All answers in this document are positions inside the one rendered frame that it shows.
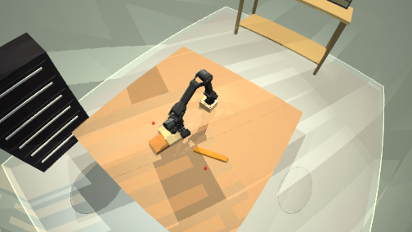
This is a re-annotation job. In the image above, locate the yellow flat bar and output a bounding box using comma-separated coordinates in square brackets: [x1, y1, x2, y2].
[193, 146, 227, 163]

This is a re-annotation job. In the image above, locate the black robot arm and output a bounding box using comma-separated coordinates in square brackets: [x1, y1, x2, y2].
[163, 69, 218, 135]

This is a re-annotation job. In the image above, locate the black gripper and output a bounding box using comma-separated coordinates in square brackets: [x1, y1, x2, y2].
[176, 120, 190, 139]

